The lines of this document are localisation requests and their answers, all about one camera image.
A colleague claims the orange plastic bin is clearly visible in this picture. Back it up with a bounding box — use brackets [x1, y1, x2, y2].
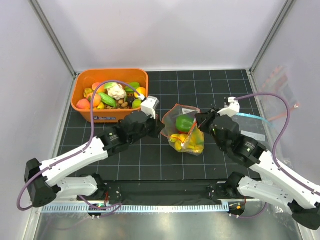
[71, 68, 149, 123]

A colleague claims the peach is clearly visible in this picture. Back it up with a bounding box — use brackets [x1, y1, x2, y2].
[76, 98, 91, 110]
[91, 82, 106, 93]
[86, 93, 101, 108]

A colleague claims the green star fruit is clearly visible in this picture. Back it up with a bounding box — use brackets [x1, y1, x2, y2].
[124, 82, 140, 93]

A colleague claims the yellow star fruit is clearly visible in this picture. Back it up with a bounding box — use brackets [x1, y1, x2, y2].
[83, 88, 93, 99]

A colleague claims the brown nuts pile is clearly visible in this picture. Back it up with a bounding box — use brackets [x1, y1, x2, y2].
[104, 99, 131, 110]

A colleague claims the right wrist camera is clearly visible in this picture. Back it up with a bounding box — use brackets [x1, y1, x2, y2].
[217, 97, 240, 118]

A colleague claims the green cucumber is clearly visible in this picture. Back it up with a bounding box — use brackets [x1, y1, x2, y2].
[98, 92, 117, 108]

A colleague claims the cauliflower toy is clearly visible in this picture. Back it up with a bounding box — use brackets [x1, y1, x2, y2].
[104, 82, 127, 100]

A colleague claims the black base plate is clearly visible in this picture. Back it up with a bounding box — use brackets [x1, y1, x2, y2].
[84, 179, 244, 206]

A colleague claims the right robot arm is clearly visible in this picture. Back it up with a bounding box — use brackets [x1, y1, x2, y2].
[195, 110, 320, 230]

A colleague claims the red zipper clear bag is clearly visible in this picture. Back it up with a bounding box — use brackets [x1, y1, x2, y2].
[161, 103, 205, 156]

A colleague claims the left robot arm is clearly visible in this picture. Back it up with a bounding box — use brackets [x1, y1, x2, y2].
[22, 111, 165, 208]

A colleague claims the peach front left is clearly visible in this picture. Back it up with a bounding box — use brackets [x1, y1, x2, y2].
[76, 98, 91, 110]

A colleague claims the dark purple fruit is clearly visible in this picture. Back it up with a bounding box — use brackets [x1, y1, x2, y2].
[126, 96, 136, 108]

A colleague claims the peach middle left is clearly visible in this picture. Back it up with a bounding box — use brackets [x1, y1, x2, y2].
[86, 93, 101, 108]

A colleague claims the green bell pepper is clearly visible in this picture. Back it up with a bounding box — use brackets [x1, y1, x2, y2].
[175, 114, 194, 133]

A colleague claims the peach upper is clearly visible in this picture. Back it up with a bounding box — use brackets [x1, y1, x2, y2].
[91, 82, 106, 93]

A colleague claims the blue zipper clear bag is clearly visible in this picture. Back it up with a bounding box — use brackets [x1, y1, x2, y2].
[231, 113, 274, 150]

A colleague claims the yellow lemon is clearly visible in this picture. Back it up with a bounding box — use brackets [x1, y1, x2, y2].
[134, 87, 147, 99]

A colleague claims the green lime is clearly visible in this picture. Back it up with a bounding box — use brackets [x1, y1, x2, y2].
[131, 99, 142, 109]

